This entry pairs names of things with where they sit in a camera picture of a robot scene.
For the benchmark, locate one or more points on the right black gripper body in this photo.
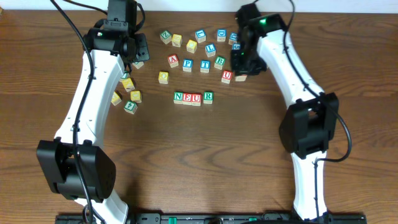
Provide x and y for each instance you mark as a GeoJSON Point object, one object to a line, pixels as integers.
{"type": "Point", "coordinates": [244, 65]}

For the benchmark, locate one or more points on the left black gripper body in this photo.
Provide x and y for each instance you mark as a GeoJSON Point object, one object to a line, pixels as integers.
{"type": "Point", "coordinates": [141, 48]}

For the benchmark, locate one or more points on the red I block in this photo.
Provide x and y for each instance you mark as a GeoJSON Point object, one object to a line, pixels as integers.
{"type": "Point", "coordinates": [241, 78]}

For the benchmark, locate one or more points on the blue P block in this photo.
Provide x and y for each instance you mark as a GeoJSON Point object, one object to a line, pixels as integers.
{"type": "Point", "coordinates": [187, 65]}

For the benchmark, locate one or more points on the green R block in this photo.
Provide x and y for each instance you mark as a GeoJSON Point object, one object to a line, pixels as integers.
{"type": "Point", "coordinates": [208, 97]}

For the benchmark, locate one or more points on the green N block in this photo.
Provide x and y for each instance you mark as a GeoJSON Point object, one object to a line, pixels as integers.
{"type": "Point", "coordinates": [178, 97]}

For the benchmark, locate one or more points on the red Q block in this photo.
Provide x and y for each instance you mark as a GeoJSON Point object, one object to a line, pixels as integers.
{"type": "Point", "coordinates": [196, 99]}

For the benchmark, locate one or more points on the red E block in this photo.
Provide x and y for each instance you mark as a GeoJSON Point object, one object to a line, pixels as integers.
{"type": "Point", "coordinates": [187, 99]}

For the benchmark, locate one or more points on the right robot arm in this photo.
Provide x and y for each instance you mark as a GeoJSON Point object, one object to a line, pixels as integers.
{"type": "Point", "coordinates": [308, 125]}

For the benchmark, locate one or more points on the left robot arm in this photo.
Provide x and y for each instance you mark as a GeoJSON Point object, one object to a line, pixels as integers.
{"type": "Point", "coordinates": [74, 163]}

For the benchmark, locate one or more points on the green 7 block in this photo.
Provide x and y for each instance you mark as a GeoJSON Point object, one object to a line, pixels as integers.
{"type": "Point", "coordinates": [137, 65]}

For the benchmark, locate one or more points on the blue 5 block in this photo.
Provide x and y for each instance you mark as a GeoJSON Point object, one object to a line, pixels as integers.
{"type": "Point", "coordinates": [236, 46]}

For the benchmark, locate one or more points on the red U block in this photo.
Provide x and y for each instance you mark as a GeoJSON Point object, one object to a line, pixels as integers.
{"type": "Point", "coordinates": [226, 76]}

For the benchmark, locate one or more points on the green V block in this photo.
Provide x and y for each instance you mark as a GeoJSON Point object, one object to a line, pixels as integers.
{"type": "Point", "coordinates": [124, 76]}

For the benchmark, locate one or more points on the green B block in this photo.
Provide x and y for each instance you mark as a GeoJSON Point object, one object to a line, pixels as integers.
{"type": "Point", "coordinates": [219, 62]}

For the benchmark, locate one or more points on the blue tilted D block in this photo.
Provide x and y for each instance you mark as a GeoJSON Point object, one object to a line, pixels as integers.
{"type": "Point", "coordinates": [233, 38]}

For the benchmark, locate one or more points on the green Z block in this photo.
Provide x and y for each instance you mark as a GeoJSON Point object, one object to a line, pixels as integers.
{"type": "Point", "coordinates": [166, 37]}

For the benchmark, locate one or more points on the yellow block beside V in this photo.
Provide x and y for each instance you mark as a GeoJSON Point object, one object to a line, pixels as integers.
{"type": "Point", "coordinates": [128, 84]}

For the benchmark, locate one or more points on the yellow O block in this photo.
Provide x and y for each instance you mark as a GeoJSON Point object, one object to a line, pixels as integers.
{"type": "Point", "coordinates": [163, 77]}

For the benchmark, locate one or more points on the red A block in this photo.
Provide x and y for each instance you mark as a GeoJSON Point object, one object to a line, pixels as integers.
{"type": "Point", "coordinates": [173, 60]}

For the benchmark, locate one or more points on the blue L block middle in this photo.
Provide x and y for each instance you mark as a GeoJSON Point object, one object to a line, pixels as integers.
{"type": "Point", "coordinates": [210, 50]}

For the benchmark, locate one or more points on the blue l block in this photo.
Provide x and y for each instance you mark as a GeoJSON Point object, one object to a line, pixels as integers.
{"type": "Point", "coordinates": [200, 36]}
{"type": "Point", "coordinates": [210, 50]}

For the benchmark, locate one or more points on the yellow block top row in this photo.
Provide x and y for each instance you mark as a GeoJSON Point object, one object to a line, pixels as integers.
{"type": "Point", "coordinates": [177, 40]}

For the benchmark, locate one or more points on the blue T block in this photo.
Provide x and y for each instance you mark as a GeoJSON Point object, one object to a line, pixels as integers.
{"type": "Point", "coordinates": [205, 66]}

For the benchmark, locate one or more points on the yellow block second row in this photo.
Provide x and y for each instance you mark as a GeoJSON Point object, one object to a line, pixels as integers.
{"type": "Point", "coordinates": [192, 46]}

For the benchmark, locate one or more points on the yellow C block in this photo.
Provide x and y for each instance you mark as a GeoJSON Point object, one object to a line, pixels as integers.
{"type": "Point", "coordinates": [116, 99]}

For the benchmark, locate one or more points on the blue L block top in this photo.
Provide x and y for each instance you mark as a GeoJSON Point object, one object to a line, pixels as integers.
{"type": "Point", "coordinates": [200, 36]}

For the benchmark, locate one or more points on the green 4 block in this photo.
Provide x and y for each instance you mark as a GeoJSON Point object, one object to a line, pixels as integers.
{"type": "Point", "coordinates": [130, 107]}

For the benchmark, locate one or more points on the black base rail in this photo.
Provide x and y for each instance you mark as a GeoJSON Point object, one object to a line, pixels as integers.
{"type": "Point", "coordinates": [272, 217]}

